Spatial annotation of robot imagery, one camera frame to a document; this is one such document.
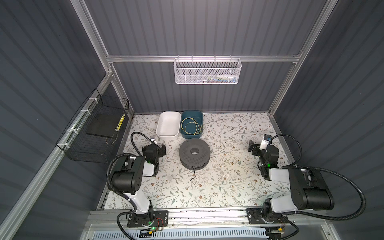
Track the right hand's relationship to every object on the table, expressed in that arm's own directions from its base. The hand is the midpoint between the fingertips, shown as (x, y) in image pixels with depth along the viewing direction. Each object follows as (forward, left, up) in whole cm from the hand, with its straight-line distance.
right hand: (261, 142), depth 91 cm
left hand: (+1, +68, -4) cm, 68 cm away
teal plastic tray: (+22, +44, -8) cm, 50 cm away
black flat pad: (-3, +86, +21) cm, 89 cm away
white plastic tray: (+20, +61, -7) cm, 65 cm away
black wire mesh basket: (-15, +92, +22) cm, 96 cm away
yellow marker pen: (0, +79, +19) cm, 82 cm away
